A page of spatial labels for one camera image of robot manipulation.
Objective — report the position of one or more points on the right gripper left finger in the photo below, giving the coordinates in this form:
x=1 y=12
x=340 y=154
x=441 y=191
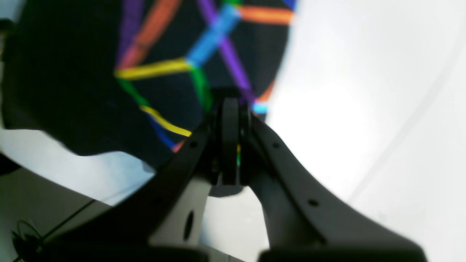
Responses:
x=227 y=138

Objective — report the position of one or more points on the black t-shirt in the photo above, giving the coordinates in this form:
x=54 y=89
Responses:
x=138 y=76

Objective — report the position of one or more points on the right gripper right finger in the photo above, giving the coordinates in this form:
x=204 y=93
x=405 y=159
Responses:
x=253 y=161

